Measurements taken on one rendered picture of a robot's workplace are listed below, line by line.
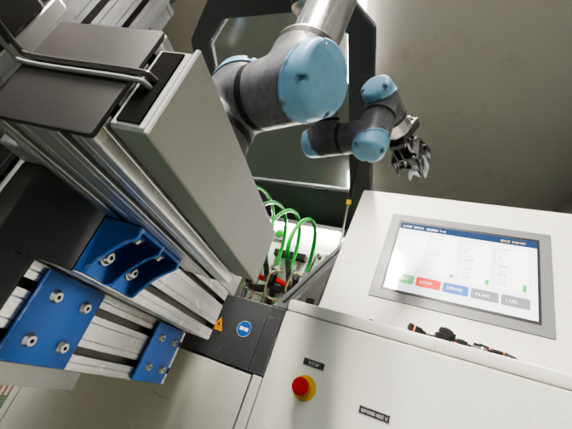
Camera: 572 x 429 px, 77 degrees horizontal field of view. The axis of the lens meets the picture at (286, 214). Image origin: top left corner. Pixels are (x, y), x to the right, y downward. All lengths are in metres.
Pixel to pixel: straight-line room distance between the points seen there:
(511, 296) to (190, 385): 0.87
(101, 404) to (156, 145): 0.95
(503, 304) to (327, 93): 0.81
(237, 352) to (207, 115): 0.74
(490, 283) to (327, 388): 0.59
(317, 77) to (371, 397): 0.62
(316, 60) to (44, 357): 0.48
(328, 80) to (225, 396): 0.70
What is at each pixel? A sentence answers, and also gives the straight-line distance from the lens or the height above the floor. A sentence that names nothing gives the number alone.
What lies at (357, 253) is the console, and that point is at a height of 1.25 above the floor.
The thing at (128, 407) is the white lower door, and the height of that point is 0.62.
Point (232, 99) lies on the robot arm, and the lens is 0.62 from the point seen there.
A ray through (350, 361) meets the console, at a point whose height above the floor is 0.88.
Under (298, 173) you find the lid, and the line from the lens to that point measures 1.57.
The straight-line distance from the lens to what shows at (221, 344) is 0.95.
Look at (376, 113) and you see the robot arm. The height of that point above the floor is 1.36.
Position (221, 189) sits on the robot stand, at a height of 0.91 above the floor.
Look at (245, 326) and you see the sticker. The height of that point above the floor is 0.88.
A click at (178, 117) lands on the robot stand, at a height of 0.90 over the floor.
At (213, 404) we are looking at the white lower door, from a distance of 0.94.
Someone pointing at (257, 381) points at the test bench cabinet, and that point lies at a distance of 0.90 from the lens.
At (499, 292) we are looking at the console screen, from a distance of 1.19.
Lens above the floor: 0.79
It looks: 24 degrees up
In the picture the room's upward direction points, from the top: 21 degrees clockwise
